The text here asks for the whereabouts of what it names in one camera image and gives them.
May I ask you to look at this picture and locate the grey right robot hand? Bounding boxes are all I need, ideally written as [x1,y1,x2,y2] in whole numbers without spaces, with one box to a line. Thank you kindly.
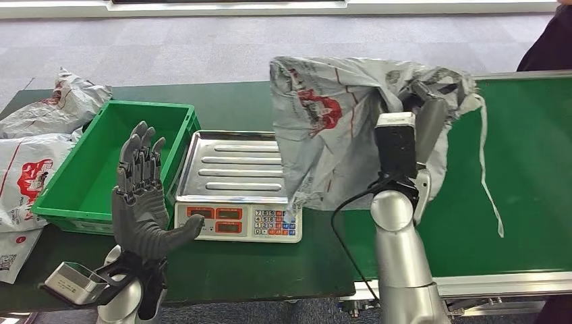
[399,79,450,165]

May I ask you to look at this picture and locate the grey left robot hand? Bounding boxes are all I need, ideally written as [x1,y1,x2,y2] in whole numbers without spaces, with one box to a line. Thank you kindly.
[111,120,206,261]

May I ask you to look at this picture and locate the grey plastic mailer package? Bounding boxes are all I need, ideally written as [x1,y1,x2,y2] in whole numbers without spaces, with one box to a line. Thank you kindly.
[269,55,506,239]

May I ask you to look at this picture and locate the crumpled grey mailer package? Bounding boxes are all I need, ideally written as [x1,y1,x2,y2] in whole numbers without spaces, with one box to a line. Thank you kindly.
[0,67,113,140]

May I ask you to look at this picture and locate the green plastic crate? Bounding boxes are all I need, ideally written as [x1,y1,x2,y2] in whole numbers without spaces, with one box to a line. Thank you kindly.
[32,99,202,236]

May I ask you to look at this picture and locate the white scale with steel tray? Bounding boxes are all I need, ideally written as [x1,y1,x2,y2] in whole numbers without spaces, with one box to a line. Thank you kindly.
[174,130,304,244]

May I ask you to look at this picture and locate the green conveyor belt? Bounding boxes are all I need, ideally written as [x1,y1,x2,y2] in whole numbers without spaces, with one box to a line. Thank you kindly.
[339,70,572,314]

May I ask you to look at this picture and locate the white mailer with red print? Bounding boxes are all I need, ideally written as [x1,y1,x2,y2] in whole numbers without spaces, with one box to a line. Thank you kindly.
[0,132,84,234]

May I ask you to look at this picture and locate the small white QR code mailer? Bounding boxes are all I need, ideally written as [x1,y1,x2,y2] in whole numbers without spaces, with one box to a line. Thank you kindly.
[0,227,45,286]

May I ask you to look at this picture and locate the person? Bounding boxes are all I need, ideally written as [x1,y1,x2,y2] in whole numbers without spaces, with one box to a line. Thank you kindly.
[517,0,572,72]

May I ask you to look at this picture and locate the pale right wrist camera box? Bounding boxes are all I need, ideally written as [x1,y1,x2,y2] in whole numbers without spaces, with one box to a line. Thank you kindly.
[374,111,419,180]

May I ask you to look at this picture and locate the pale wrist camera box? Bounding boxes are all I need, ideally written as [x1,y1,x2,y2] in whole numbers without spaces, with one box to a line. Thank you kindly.
[374,111,419,180]
[43,262,109,306]

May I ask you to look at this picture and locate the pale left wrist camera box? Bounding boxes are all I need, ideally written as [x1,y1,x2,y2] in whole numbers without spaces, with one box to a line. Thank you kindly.
[43,262,109,306]

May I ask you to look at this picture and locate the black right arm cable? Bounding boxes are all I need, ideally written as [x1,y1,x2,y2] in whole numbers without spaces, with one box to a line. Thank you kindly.
[331,185,380,300]

